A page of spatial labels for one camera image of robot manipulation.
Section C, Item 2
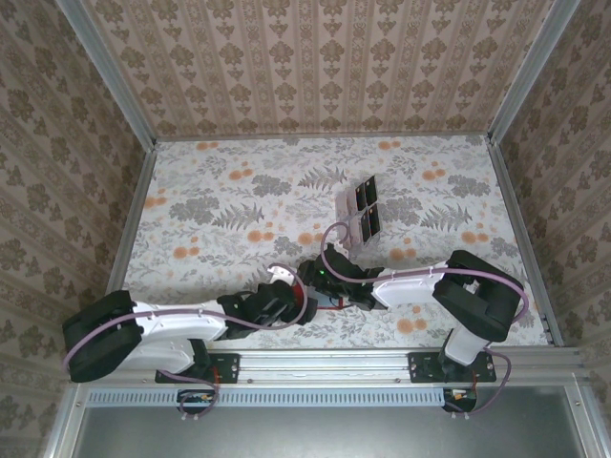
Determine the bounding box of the red leather card holder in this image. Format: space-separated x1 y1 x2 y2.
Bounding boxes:
291 284 348 311

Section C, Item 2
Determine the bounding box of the clear acrylic card stand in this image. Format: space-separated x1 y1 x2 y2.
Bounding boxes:
335 175 384 253

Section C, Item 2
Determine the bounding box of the floral paper table cover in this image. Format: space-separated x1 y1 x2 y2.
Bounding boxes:
114 135 550 349

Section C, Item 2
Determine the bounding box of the left black connector box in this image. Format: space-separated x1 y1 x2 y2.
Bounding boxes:
177 389 215 412

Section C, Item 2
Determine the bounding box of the black connector box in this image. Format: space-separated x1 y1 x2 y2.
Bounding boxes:
177 389 215 412
442 388 478 412

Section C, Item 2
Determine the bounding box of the grey metal sheet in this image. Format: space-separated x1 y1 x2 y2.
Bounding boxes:
75 385 586 458

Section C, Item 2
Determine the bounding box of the right black connector box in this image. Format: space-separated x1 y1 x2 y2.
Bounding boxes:
442 388 478 412

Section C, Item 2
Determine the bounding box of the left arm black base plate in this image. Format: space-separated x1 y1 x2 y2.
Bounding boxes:
155 351 240 385

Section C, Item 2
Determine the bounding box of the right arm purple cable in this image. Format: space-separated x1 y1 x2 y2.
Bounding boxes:
320 220 530 421

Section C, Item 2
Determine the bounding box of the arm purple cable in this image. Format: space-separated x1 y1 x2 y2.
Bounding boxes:
320 220 530 421
63 264 309 424

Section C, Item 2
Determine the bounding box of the aluminium mounting rail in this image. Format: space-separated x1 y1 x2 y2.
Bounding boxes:
71 346 586 383

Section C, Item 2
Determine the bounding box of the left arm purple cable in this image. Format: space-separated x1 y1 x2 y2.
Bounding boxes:
63 264 309 424

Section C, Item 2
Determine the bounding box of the slotted grey cable duct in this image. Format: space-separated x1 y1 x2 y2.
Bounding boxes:
88 390 453 407

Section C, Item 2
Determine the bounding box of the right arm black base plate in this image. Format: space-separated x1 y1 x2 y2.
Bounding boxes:
409 351 497 385

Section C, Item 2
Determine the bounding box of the aluminium side rail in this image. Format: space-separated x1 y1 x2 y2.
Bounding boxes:
102 142 158 354
486 137 567 347

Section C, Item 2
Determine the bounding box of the aluminium frame bar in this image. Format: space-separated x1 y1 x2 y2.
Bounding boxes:
565 371 598 458
42 384 90 458

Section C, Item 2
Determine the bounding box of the aluminium frame post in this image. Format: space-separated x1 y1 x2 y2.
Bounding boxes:
486 0 586 144
54 0 158 150

